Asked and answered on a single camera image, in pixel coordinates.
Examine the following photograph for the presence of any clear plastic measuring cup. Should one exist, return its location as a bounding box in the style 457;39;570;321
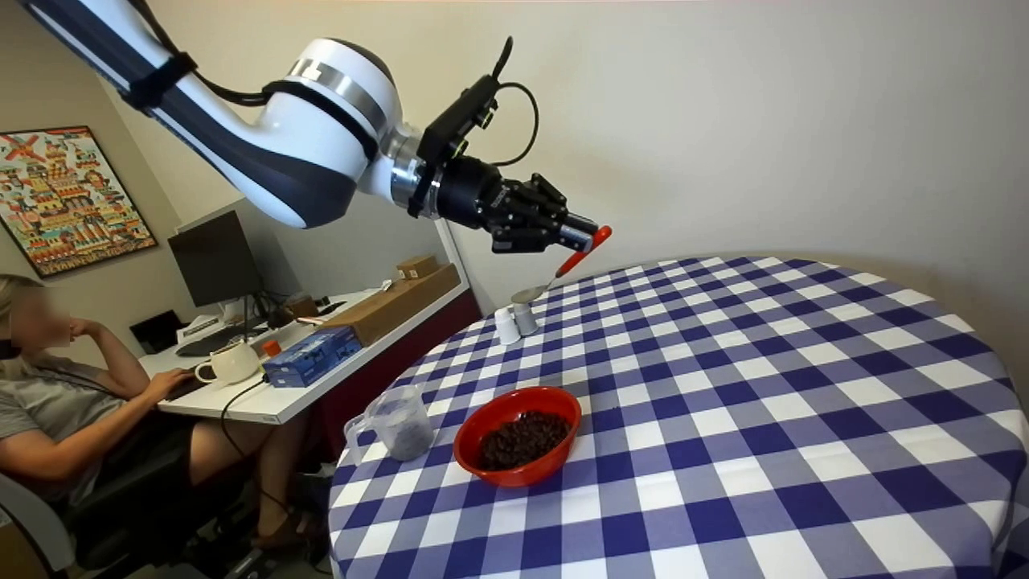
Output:
345;391;433;463

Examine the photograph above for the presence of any red handled metal spoon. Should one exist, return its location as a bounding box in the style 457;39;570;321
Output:
553;226;615;280

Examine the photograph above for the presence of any small white plastic bottle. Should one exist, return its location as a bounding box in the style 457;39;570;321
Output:
492;305;521;349

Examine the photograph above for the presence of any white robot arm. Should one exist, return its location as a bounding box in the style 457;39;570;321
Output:
18;0;600;255

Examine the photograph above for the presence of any blue box on desk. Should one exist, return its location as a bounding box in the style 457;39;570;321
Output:
263;328;360;387

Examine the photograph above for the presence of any blue white checkered tablecloth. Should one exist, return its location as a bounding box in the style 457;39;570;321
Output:
328;258;1027;579

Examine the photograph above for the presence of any red plastic bowl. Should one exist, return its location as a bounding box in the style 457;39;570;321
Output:
454;387;582;489

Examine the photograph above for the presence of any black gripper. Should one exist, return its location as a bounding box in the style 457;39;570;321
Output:
438;159;598;255

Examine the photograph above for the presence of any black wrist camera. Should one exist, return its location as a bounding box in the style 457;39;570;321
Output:
418;42;515;163

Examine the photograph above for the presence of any seated person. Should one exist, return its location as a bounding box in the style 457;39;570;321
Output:
0;273;304;551

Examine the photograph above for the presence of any colourful framed picture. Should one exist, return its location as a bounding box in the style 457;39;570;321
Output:
0;124;158;277

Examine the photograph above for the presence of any long cardboard box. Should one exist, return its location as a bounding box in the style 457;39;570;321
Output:
328;258;461;345

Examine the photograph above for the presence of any white mug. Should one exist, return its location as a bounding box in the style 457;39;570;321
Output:
193;341;263;387

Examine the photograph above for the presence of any black computer monitor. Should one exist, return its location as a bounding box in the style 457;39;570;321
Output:
171;212;262;305

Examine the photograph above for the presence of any white office desk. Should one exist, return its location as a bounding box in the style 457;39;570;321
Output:
164;284;479;424

